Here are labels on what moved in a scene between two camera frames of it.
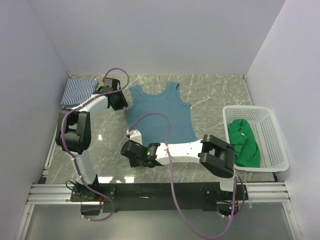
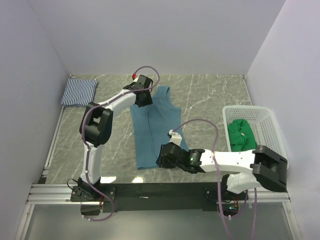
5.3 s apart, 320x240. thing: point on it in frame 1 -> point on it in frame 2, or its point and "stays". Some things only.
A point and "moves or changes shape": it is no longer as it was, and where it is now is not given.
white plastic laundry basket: [263, 124] stays
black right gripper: [133, 163] -> [162, 161]
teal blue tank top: [153, 128] moves or changes shape
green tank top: [247, 152] stays
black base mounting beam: [157, 197] stays
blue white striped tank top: [77, 90] stays
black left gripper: [123, 103] -> [148, 101]
